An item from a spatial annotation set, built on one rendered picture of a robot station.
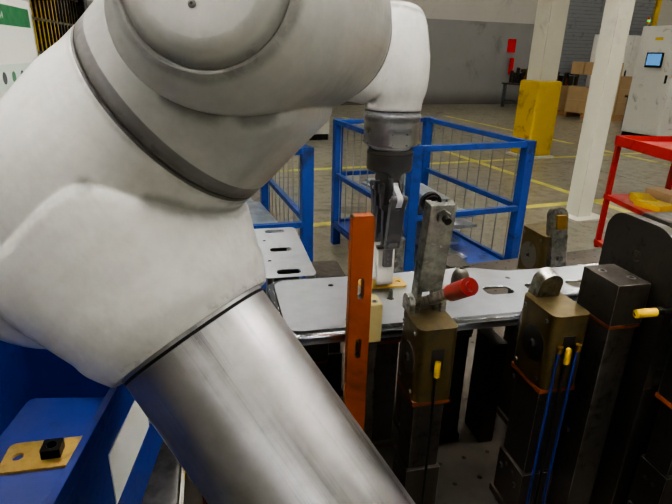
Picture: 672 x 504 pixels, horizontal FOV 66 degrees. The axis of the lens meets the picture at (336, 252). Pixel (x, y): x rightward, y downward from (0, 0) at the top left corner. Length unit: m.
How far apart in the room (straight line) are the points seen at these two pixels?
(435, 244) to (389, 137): 0.21
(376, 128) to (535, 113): 7.46
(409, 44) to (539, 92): 7.45
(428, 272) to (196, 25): 0.55
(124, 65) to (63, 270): 0.11
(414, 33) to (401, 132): 0.14
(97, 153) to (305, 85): 0.11
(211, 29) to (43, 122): 0.11
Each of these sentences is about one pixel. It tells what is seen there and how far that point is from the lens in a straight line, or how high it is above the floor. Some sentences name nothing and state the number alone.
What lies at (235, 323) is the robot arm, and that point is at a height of 1.25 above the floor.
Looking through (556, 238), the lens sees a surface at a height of 1.04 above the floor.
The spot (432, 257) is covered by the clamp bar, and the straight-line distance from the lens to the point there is 0.70.
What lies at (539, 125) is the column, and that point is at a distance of 8.33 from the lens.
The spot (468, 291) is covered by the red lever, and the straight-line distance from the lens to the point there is 0.62.
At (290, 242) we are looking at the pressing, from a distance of 1.14.
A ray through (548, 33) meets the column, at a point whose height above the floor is 1.72.
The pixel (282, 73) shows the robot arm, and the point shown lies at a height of 1.38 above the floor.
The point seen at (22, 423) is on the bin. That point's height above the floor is 1.03.
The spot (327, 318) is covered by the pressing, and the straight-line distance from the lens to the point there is 0.82.
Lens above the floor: 1.39
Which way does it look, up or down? 21 degrees down
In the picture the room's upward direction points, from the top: 2 degrees clockwise
